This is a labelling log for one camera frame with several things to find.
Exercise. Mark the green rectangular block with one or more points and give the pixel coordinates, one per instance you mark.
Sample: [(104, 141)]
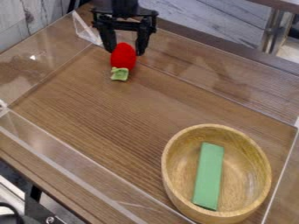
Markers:
[(209, 175)]

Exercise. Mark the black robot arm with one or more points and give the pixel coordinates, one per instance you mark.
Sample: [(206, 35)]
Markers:
[(123, 6)]

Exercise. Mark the wooden oval bowl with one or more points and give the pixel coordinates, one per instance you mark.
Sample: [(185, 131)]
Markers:
[(246, 173)]

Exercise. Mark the red plush strawberry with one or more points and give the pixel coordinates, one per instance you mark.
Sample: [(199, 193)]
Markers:
[(123, 61)]

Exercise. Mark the clear acrylic corner bracket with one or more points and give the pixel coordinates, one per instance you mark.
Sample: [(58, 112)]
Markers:
[(84, 30)]

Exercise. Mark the metal table leg background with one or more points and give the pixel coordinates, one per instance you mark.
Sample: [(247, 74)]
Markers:
[(277, 30)]

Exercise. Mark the clear acrylic tray wall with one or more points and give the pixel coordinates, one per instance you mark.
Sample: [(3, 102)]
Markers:
[(87, 188)]

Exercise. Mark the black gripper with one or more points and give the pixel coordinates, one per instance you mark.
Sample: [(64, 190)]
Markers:
[(139, 20)]

